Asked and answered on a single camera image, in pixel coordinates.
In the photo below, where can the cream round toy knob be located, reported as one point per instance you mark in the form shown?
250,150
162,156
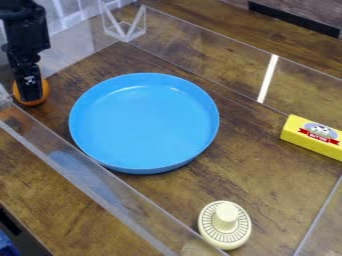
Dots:
225,225

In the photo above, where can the black bar on wall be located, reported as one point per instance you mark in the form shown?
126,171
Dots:
296,20

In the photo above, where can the yellow butter box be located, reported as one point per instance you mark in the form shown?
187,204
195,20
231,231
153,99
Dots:
313,136

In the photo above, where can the blue round tray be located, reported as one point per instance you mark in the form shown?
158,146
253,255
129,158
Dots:
145,123

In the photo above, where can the orange ball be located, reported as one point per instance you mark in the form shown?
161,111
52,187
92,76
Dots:
35,102

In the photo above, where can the clear acrylic front wall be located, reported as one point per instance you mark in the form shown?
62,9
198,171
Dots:
78,208

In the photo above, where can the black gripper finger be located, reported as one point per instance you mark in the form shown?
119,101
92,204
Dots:
28,82

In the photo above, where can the clear acrylic wall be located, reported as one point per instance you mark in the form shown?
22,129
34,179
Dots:
78,208
275,81

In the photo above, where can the clear acrylic back wall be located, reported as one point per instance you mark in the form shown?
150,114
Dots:
275,81

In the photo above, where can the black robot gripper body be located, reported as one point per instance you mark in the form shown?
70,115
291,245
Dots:
26,28

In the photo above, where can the clear acrylic corner bracket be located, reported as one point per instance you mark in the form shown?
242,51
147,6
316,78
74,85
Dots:
122,30

